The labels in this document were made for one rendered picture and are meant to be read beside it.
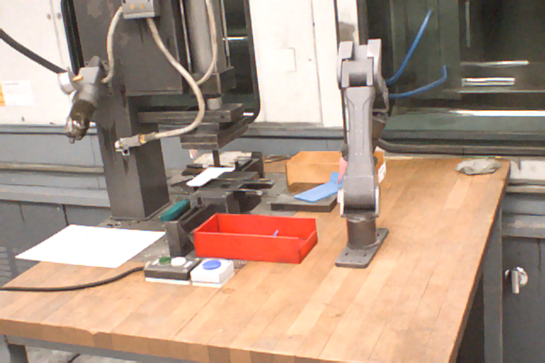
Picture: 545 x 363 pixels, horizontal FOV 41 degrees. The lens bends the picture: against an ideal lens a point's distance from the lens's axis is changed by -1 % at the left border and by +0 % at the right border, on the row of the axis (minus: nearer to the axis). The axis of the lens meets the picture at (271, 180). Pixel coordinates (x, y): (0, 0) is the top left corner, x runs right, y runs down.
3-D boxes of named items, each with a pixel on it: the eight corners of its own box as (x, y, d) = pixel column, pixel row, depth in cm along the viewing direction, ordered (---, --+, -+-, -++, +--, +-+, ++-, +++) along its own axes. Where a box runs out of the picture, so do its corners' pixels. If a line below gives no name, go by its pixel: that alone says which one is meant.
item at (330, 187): (352, 185, 195) (352, 175, 194) (312, 202, 186) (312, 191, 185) (333, 181, 200) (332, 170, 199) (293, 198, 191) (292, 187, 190)
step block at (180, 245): (181, 259, 164) (175, 222, 162) (170, 258, 166) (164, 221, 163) (195, 248, 170) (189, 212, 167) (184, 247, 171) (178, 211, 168)
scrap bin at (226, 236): (300, 264, 155) (297, 238, 154) (196, 256, 165) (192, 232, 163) (318, 242, 166) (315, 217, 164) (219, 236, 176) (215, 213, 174)
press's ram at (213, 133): (223, 162, 173) (207, 34, 164) (130, 160, 183) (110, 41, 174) (254, 141, 188) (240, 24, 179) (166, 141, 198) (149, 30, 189)
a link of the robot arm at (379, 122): (358, 129, 193) (370, 106, 191) (378, 139, 192) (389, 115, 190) (355, 135, 186) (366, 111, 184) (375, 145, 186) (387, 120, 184)
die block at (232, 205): (230, 230, 179) (226, 201, 176) (193, 228, 183) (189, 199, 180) (261, 202, 196) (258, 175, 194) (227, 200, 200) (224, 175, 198)
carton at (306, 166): (374, 192, 197) (372, 164, 194) (287, 189, 206) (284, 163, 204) (386, 177, 208) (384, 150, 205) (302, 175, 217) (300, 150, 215)
